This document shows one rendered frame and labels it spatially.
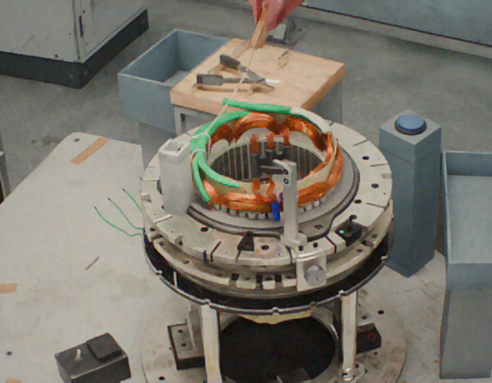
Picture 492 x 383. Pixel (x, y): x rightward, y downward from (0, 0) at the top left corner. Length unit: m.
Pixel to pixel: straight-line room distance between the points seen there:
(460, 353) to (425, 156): 0.31
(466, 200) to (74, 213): 0.74
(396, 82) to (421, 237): 2.11
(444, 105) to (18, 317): 2.24
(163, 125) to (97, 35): 2.16
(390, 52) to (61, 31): 1.17
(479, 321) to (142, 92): 0.64
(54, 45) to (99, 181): 1.87
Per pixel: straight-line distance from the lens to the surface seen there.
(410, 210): 1.71
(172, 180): 1.38
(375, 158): 1.50
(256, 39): 1.34
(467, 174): 1.59
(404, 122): 1.67
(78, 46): 3.85
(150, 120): 1.79
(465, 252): 1.46
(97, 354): 1.61
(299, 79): 1.73
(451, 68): 3.95
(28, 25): 3.91
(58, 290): 1.81
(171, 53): 1.90
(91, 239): 1.91
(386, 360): 1.62
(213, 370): 1.52
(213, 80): 1.69
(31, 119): 3.80
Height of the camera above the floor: 1.93
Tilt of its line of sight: 36 degrees down
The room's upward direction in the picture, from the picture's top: 3 degrees counter-clockwise
